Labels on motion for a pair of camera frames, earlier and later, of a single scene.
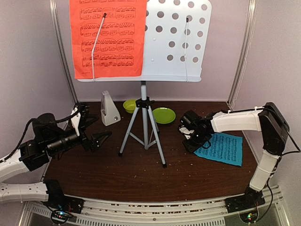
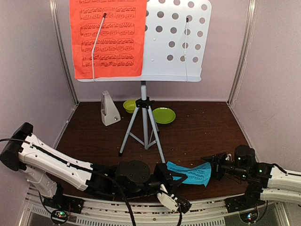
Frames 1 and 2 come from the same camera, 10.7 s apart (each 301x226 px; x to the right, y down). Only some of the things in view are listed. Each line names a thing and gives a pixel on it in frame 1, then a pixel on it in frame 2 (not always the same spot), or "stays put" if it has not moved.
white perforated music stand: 175,35 stays put
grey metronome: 109,113 stays put
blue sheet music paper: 226,148 to 199,174
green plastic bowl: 130,106 stays put
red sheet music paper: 108,37 stays put
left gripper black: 87,144 to 161,169
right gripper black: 190,147 to 217,160
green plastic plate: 163,115 stays put
